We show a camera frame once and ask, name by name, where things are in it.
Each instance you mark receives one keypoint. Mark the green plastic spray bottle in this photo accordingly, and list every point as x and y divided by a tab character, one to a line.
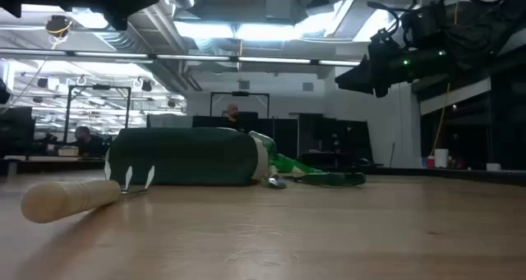
287	163

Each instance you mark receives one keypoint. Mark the green and beige gardening bag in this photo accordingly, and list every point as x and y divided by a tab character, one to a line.
185	157

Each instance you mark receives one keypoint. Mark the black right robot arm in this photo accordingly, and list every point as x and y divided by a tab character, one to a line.
464	38

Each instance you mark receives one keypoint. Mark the black ceiling sensor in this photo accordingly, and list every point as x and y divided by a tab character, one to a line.
58	25

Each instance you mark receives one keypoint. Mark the red can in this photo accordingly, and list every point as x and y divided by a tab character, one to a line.
430	162

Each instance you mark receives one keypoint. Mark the long ceiling light bar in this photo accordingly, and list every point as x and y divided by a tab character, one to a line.
193	57

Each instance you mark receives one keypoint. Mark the grey cloth cover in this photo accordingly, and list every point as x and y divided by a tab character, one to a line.
168	120

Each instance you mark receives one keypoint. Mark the person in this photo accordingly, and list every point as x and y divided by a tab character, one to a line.
232	116
88	142

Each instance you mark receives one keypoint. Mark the small white box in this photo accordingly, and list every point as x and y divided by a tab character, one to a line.
493	167

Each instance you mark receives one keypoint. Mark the white container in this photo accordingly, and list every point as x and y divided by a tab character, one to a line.
67	151

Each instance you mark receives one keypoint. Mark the black monitor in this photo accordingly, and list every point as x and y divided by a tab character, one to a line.
16	130

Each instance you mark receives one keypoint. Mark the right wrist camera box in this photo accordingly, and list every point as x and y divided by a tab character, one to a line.
423	23

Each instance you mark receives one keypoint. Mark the black partition wall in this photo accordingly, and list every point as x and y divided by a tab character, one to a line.
337	140

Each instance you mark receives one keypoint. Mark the black gantry frame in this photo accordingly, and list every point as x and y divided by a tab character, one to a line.
240	93
67	116

